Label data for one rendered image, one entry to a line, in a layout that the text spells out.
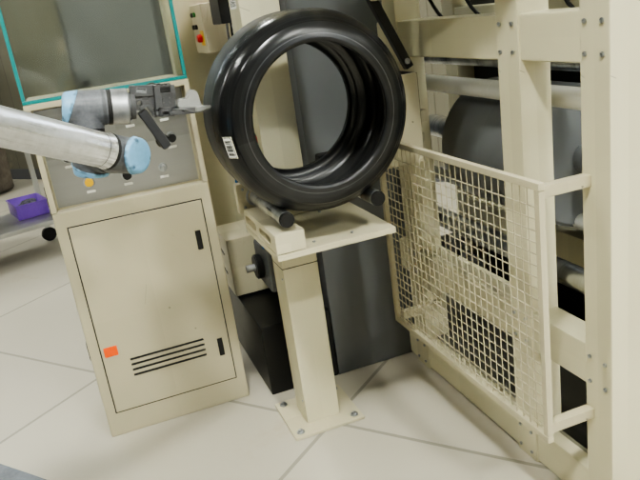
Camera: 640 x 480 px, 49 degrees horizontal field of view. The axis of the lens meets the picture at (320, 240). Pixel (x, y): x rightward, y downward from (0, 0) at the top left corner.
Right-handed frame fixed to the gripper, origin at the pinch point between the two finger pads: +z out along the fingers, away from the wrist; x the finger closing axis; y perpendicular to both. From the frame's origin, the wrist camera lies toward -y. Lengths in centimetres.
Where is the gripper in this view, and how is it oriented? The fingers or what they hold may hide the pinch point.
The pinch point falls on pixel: (206, 109)
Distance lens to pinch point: 195.4
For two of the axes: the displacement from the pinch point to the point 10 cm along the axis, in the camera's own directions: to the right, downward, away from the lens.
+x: -3.4, -2.6, 9.0
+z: 9.4, -1.2, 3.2
